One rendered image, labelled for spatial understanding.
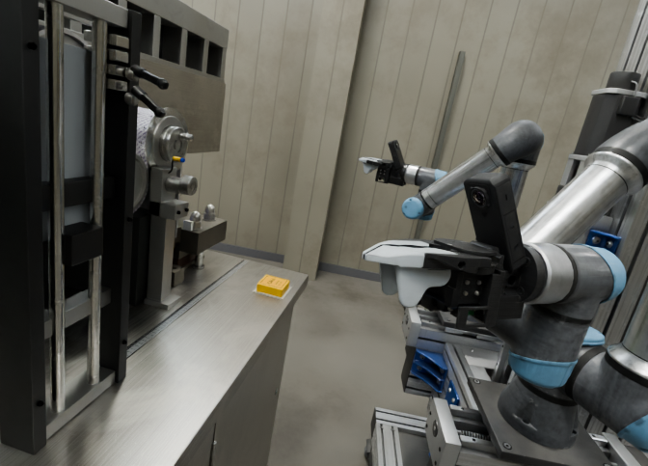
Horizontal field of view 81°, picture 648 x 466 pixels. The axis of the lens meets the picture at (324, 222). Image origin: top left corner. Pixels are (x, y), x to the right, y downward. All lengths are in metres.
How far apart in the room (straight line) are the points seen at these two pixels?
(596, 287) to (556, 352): 0.10
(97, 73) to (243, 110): 3.02
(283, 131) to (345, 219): 0.97
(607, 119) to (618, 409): 0.61
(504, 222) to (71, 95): 0.51
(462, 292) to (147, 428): 0.46
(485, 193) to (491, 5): 3.27
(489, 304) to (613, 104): 0.73
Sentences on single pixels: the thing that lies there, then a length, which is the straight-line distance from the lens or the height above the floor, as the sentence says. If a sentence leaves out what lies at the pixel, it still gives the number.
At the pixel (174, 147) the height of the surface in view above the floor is 1.25.
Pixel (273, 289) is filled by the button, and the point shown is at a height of 0.92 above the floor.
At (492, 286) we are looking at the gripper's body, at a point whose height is 1.22.
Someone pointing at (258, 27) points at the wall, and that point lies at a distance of 3.59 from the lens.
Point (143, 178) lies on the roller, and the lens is 0.84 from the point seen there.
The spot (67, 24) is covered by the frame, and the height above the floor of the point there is 1.47.
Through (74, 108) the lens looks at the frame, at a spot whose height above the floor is 1.31.
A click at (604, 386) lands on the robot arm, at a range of 0.84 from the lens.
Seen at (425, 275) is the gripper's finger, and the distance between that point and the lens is 0.39.
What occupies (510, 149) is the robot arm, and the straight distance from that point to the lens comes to 1.28.
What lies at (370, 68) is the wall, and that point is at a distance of 3.43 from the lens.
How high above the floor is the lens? 1.35
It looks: 15 degrees down
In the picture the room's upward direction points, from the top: 10 degrees clockwise
